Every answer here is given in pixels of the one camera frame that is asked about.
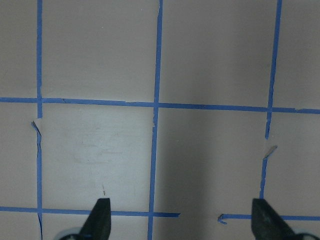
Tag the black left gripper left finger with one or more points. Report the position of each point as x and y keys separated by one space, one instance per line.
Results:
x=98 y=224

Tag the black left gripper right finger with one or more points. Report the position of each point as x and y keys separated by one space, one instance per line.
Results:
x=266 y=224

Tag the brown paper table cover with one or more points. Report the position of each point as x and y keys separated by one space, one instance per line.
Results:
x=179 y=111

